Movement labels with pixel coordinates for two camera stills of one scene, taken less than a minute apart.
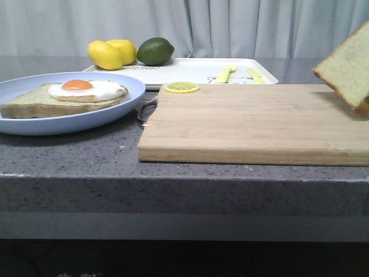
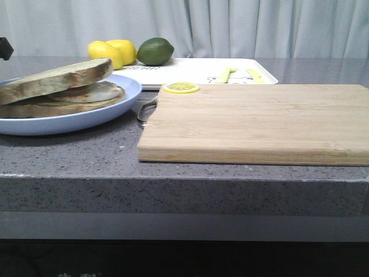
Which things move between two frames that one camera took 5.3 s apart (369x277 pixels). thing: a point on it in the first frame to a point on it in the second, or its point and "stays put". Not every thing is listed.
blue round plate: (12, 85) stays put
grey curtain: (290, 29) stays put
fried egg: (85, 91) stays put
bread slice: (346, 68) to (79, 74)
